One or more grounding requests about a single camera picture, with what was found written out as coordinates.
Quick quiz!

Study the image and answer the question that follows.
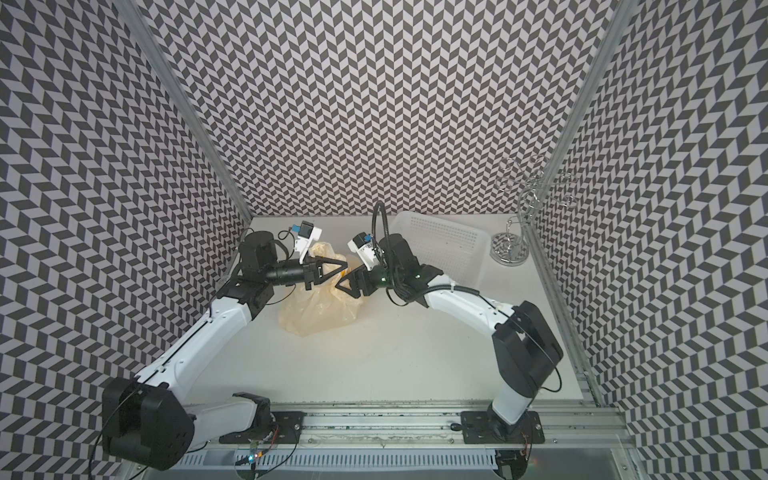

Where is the white vent grille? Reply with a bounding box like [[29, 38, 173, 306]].
[[174, 449, 497, 473]]

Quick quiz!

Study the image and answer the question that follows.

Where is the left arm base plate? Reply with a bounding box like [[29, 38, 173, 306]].
[[218, 410, 306, 446]]

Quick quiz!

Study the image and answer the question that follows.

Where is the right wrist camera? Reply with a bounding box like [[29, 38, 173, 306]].
[[348, 232, 380, 271]]

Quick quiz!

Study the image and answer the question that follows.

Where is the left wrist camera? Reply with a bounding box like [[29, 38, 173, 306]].
[[290, 221, 322, 264]]

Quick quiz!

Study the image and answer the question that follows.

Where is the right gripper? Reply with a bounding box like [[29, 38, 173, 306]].
[[334, 262, 402, 300]]

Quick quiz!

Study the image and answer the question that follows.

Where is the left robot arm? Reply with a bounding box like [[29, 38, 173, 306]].
[[96, 231, 348, 471]]

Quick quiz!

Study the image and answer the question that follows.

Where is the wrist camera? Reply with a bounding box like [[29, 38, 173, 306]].
[[348, 232, 380, 271], [290, 221, 322, 264]]

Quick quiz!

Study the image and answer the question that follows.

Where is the aluminium mounting rail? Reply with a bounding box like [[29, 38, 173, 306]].
[[134, 403, 634, 450]]

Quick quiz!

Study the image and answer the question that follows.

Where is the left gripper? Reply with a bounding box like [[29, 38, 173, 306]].
[[264, 251, 348, 291]]

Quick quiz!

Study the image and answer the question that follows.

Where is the banana print plastic bag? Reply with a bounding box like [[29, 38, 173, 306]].
[[278, 242, 365, 337]]

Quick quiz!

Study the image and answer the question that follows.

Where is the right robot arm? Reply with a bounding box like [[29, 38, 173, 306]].
[[336, 232, 563, 443]]

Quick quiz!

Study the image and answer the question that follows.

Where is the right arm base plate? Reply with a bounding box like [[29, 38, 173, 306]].
[[460, 409, 545, 445]]

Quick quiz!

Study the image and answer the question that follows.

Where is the metal wire cup rack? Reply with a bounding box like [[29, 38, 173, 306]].
[[490, 155, 577, 267]]

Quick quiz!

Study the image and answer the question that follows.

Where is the white plastic basket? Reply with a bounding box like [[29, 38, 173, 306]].
[[389, 212, 491, 288]]

